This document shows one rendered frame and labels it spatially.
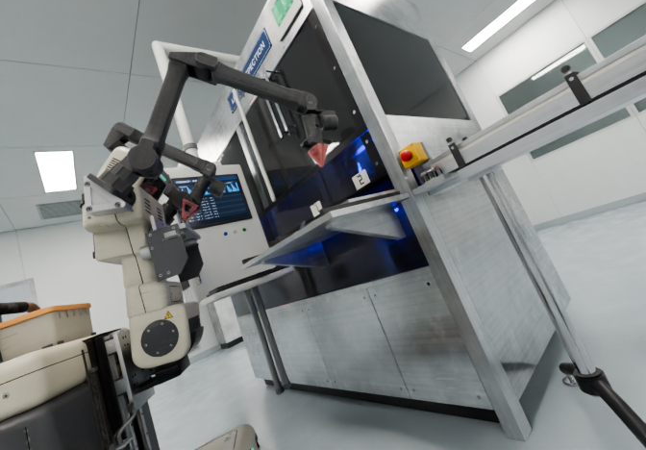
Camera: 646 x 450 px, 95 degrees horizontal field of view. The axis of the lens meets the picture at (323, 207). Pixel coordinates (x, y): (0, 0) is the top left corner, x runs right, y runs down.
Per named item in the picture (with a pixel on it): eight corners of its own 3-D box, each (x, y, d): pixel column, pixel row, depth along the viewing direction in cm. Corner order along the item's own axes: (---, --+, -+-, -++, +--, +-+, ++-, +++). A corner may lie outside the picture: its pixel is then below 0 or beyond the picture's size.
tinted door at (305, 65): (310, 171, 152) (272, 76, 163) (366, 123, 121) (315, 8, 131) (309, 171, 152) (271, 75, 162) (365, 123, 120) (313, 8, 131)
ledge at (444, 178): (433, 189, 118) (431, 186, 118) (462, 175, 108) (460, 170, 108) (413, 194, 109) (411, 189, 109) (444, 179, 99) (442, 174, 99)
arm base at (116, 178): (106, 189, 93) (84, 176, 81) (125, 170, 95) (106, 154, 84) (130, 205, 93) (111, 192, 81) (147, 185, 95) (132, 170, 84)
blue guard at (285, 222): (225, 272, 259) (218, 253, 262) (386, 169, 116) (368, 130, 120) (224, 272, 259) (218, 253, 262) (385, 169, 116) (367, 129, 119)
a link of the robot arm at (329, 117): (299, 107, 115) (305, 95, 107) (327, 106, 119) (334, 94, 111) (305, 136, 114) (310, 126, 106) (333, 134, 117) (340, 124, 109)
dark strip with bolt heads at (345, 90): (378, 175, 120) (309, 17, 134) (386, 169, 117) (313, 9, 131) (376, 175, 119) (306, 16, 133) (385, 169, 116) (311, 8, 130)
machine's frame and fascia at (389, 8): (309, 246, 328) (275, 158, 348) (494, 153, 177) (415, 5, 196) (222, 275, 263) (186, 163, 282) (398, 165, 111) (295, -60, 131)
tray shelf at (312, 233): (319, 244, 167) (318, 240, 167) (420, 194, 115) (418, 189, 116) (241, 270, 135) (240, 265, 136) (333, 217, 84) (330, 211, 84)
